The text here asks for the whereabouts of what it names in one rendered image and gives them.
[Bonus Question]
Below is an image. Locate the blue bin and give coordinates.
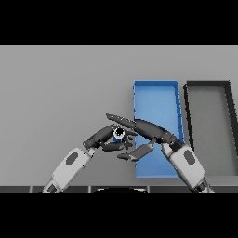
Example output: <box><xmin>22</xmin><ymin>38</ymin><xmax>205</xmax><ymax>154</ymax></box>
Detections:
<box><xmin>133</xmin><ymin>79</ymin><xmax>186</xmax><ymax>179</ymax></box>

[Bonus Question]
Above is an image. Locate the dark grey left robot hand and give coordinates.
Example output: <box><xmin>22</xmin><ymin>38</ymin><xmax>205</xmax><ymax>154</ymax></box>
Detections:
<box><xmin>82</xmin><ymin>124</ymin><xmax>136</xmax><ymax>152</ymax></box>

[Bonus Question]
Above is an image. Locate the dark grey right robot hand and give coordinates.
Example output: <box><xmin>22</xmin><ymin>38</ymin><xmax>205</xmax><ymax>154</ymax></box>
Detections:
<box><xmin>105</xmin><ymin>112</ymin><xmax>186</xmax><ymax>163</ymax></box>

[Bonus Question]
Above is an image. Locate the dark grey bin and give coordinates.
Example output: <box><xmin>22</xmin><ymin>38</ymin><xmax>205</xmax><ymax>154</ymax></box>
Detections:
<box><xmin>183</xmin><ymin>80</ymin><xmax>238</xmax><ymax>177</ymax></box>

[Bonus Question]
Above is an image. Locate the blue pipe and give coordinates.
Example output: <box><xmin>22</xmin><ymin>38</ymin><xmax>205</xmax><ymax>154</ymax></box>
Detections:
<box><xmin>112</xmin><ymin>126</ymin><xmax>126</xmax><ymax>144</ymax></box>

